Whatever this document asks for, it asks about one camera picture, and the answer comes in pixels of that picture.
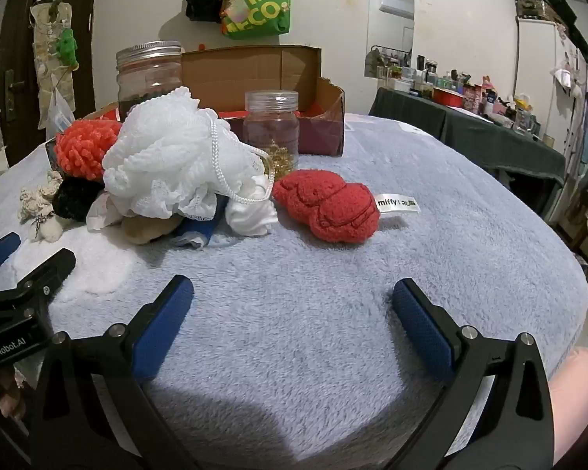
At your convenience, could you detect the crumpled white tissue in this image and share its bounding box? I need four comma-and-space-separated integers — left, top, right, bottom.
85, 193, 128, 233

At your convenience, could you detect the wall mirror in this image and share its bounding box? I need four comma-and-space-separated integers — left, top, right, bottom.
363, 0, 416, 79

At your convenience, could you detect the orange chenille scrunchie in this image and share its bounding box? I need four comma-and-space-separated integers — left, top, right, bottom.
55, 118, 123, 180

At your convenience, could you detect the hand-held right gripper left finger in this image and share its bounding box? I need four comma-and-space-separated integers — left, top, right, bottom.
29, 275, 201, 470

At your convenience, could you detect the tan plush toy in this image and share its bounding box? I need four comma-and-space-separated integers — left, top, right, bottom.
122, 214, 182, 246

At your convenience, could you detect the red container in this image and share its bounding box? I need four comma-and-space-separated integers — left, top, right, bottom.
432, 87, 465, 107

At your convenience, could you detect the clear plastic bag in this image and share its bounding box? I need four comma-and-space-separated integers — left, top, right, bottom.
48, 89, 76, 136

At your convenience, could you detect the person's left hand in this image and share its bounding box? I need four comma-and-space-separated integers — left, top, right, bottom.
0, 367, 30, 419

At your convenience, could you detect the pink cushion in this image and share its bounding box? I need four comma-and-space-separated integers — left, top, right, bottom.
548, 345, 588, 454

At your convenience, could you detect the box on refrigerator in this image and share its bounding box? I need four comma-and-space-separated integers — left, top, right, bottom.
515, 0, 565, 24

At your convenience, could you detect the cream lace scrunchie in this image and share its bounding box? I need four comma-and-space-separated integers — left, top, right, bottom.
18, 170, 64, 221

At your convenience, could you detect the white towel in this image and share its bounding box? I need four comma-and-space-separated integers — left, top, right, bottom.
7, 232, 135, 295

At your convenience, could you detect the green tote bag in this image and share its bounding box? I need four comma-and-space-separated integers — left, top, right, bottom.
220, 0, 293, 40

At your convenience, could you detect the black fuzzy scrunchie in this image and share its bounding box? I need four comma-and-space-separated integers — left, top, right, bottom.
53, 176, 103, 222

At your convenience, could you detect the cluster of bottles and jars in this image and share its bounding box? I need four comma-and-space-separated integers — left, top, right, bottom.
365, 45, 557, 146

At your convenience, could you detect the white mesh bath pouf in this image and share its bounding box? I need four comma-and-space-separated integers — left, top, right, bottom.
102, 87, 275, 220

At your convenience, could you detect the cardboard box red inside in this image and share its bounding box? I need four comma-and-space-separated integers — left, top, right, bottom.
78, 45, 346, 157

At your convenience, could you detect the white refrigerator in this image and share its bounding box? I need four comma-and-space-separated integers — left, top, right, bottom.
514, 14, 588, 157

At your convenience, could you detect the door handle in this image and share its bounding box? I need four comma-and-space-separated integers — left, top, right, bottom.
2, 69, 24, 121

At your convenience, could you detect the large glass jar metal lid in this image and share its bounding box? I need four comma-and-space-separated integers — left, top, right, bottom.
116, 40, 184, 118

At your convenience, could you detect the small beige teddy bear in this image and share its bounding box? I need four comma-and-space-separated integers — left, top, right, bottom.
28, 210, 74, 243

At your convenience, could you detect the red plush toy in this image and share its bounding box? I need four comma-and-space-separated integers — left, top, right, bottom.
272, 169, 421, 244

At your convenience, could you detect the green plush frog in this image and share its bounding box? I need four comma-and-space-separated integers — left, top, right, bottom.
55, 28, 80, 68

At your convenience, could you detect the small clear plastic jar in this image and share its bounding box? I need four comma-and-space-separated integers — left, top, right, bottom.
244, 90, 301, 173

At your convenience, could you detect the hanging cloth organizer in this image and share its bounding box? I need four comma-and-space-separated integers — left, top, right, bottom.
31, 2, 78, 131

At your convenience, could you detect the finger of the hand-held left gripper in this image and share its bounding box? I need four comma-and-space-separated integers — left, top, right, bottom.
0, 249, 76, 326
0, 232, 23, 273

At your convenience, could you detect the white fluffy cloth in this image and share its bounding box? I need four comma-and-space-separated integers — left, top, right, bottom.
224, 191, 279, 237

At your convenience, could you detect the green cloth covered table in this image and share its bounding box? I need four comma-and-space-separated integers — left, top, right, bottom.
369, 87, 568, 223

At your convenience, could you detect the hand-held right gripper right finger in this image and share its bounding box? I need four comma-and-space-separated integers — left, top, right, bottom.
392, 278, 555, 470

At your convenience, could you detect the dark wooden door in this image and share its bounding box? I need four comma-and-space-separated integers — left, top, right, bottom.
0, 0, 97, 168

